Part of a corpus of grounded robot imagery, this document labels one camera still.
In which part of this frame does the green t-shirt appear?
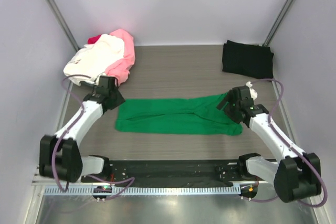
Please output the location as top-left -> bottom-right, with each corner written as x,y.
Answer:
115,93 -> 243,136

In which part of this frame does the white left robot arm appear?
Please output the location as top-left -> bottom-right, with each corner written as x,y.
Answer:
39,76 -> 125,183

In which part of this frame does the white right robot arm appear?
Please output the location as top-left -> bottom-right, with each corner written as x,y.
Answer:
217,82 -> 323,202

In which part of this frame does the pink t-shirt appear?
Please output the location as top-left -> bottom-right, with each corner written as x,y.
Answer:
105,29 -> 135,86

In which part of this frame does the white t-shirt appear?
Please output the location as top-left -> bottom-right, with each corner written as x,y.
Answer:
64,34 -> 125,85

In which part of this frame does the folded black t-shirt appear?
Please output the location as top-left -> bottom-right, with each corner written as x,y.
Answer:
222,40 -> 274,79

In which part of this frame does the red t-shirt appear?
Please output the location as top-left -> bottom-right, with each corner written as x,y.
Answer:
87,35 -> 101,45

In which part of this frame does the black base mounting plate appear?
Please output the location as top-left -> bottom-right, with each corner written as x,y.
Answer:
96,159 -> 256,188

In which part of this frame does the slotted cable duct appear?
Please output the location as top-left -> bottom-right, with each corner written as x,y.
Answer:
44,184 -> 240,196

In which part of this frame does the aluminium frame post left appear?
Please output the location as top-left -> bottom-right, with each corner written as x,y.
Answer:
45,0 -> 79,51

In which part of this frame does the aluminium frame post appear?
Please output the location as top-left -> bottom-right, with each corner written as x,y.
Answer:
263,0 -> 295,47
45,0 -> 79,51

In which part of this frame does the aluminium frame post right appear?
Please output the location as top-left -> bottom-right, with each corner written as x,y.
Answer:
263,0 -> 295,47

